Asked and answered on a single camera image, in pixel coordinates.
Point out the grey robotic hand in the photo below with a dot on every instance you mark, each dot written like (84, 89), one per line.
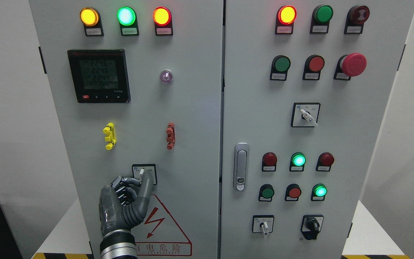
(123, 204)

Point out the white lever selector switch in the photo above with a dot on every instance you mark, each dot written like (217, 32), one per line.
(262, 224)
(305, 114)
(138, 170)

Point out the black silver robot forearm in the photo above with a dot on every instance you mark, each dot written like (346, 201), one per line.
(119, 244)

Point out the red high voltage warning sticker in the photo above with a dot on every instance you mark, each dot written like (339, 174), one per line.
(159, 234)

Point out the grey left cabinet door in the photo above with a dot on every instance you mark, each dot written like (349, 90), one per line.
(188, 175)

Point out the grey cabinet door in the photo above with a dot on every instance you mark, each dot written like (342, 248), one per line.
(258, 111)
(188, 175)

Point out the black digital power meter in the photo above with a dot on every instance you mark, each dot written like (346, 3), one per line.
(100, 76)

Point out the small clear purple indicator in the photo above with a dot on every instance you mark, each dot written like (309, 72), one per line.
(166, 76)

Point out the dark red indicator left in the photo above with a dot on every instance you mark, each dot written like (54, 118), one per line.
(269, 162)

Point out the dark red indicator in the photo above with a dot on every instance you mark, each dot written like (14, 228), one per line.
(269, 162)
(325, 161)

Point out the red push button lower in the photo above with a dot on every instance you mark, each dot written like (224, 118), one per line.
(293, 192)

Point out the red push button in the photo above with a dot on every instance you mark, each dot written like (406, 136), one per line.
(312, 67)
(293, 192)

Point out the green lit indicator middle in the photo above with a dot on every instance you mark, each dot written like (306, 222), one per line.
(297, 162)

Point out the green lit indicator light left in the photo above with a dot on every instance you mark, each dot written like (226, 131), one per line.
(128, 22)

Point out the yellow indicator light top left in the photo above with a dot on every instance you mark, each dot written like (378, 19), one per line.
(91, 20)

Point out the red-orange indicator light left door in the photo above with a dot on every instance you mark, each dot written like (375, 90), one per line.
(162, 21)

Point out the green lit push button lower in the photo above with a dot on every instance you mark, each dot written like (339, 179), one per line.
(319, 192)

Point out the dark red indicator right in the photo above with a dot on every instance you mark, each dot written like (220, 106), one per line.
(325, 161)

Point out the green push button upper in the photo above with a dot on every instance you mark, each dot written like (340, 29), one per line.
(279, 68)

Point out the grey right cabinet door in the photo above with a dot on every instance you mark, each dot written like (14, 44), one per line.
(258, 111)

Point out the red push button upper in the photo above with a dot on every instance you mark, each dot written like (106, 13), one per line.
(312, 67)

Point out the red lit indicator right door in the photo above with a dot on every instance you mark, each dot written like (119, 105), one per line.
(285, 19)

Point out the red emergency stop mushroom button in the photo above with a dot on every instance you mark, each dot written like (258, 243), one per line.
(350, 66)

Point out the green unlit indicator top right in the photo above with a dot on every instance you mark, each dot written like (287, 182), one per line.
(321, 17)

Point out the dark red buzzer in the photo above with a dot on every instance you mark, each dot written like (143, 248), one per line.
(355, 19)

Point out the silver door latch handle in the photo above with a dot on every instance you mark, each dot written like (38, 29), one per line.
(240, 165)

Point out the black knob selector switch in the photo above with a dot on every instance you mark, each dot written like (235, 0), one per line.
(311, 226)

